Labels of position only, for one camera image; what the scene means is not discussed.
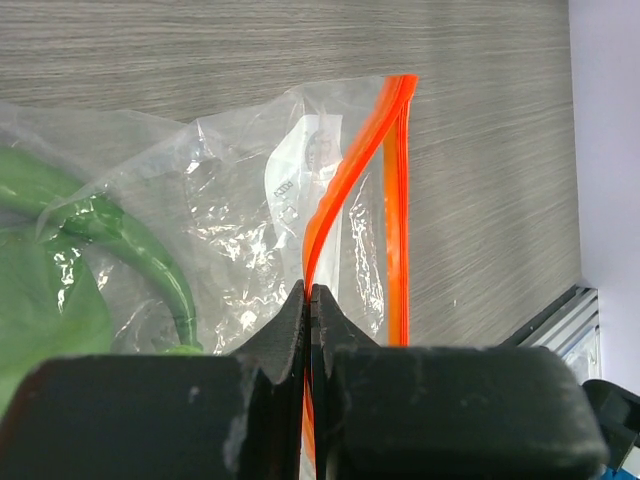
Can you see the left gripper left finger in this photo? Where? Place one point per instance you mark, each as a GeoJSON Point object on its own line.
{"type": "Point", "coordinates": [236, 416]}

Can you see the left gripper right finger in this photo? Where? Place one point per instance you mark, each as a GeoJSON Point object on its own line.
{"type": "Point", "coordinates": [443, 413]}

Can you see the clear orange zip top bag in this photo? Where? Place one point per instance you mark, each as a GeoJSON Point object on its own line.
{"type": "Point", "coordinates": [310, 187]}

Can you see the green fake pepper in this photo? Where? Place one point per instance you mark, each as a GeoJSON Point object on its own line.
{"type": "Point", "coordinates": [51, 304]}

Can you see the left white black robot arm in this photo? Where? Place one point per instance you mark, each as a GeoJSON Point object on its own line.
{"type": "Point", "coordinates": [612, 420]}

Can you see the aluminium frame rail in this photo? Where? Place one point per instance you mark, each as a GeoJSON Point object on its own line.
{"type": "Point", "coordinates": [569, 327]}

